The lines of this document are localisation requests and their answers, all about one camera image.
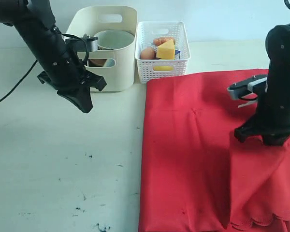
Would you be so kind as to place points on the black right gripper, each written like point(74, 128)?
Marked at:
point(271, 120)

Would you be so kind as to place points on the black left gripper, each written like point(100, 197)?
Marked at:
point(66, 73)

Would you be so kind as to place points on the pale green ceramic bowl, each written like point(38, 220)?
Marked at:
point(113, 39)

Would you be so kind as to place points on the yellow lemon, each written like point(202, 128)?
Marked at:
point(163, 68)

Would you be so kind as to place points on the brown egg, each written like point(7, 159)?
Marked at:
point(148, 53)

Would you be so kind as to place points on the fried chicken piece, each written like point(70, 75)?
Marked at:
point(161, 40)

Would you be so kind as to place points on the yellow cheese wedge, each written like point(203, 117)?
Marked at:
point(166, 50)

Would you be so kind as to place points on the red tablecloth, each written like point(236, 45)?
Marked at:
point(196, 176)

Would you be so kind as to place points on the small milk carton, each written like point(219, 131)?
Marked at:
point(177, 54)

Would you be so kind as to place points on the brown wooden plate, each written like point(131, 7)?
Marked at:
point(96, 62)

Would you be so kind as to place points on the stainless steel cup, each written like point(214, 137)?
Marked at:
point(109, 63)

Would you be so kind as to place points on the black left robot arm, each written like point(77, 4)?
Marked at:
point(36, 24)

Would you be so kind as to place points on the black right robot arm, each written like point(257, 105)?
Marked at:
point(277, 45)

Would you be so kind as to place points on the cream plastic bin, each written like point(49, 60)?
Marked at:
point(93, 19)

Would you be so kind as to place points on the white perforated plastic basket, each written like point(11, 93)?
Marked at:
point(149, 30)

